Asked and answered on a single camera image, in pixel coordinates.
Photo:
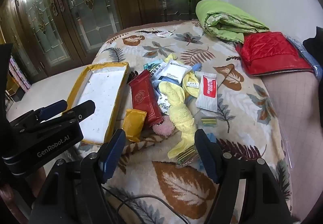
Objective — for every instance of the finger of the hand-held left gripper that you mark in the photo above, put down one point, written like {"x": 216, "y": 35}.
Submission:
{"x": 83, "y": 109}
{"x": 53, "y": 108}

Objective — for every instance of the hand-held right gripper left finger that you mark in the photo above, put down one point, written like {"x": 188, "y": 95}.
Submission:
{"x": 113, "y": 155}

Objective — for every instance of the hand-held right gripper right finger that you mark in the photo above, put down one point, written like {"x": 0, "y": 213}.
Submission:
{"x": 207, "y": 157}

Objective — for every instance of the white box with yellow rim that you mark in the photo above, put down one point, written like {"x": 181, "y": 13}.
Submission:
{"x": 101, "y": 92}

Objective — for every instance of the orange snack packet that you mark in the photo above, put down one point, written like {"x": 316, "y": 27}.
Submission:
{"x": 133, "y": 125}

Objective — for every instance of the yellow towel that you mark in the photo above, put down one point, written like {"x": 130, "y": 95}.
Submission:
{"x": 176, "y": 107}

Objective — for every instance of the dark red foil packet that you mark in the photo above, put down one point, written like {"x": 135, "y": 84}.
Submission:
{"x": 143, "y": 97}

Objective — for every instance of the lemon print tissue pack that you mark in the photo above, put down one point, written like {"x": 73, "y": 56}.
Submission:
{"x": 163, "y": 102}

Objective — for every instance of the small striped packet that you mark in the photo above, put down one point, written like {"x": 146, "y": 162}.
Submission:
{"x": 185, "y": 157}
{"x": 209, "y": 122}

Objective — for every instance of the stack of pink white boxes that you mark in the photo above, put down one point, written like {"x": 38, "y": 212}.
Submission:
{"x": 19, "y": 75}

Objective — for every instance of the pink plush toy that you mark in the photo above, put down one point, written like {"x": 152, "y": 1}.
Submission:
{"x": 164, "y": 128}

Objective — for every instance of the white packet with red label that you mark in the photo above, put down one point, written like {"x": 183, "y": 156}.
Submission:
{"x": 207, "y": 97}

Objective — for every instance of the leaf print blanket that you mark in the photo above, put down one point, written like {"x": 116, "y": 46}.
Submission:
{"x": 239, "y": 92}

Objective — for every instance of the small yellow cloth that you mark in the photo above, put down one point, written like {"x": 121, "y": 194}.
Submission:
{"x": 193, "y": 80}

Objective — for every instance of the teal tissue pack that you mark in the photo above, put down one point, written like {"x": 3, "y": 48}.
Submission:
{"x": 150, "y": 65}

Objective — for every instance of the green white medicine sachet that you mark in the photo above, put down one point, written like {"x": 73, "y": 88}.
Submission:
{"x": 155, "y": 71}

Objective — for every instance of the large blue towel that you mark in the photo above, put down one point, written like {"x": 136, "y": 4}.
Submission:
{"x": 166, "y": 80}

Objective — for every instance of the white square packet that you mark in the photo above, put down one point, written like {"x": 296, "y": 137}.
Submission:
{"x": 175, "y": 71}

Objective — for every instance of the pink checked mattress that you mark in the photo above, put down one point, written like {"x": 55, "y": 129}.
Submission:
{"x": 297, "y": 117}

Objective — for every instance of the small white sachet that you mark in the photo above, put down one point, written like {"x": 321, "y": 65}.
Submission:
{"x": 164, "y": 34}

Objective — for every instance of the red quilted pouch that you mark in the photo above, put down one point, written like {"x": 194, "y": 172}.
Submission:
{"x": 267, "y": 52}

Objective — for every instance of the green folded quilt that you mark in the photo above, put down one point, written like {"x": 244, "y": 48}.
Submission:
{"x": 227, "y": 19}

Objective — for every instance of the dark cloth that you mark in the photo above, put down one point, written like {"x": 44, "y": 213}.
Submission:
{"x": 315, "y": 42}

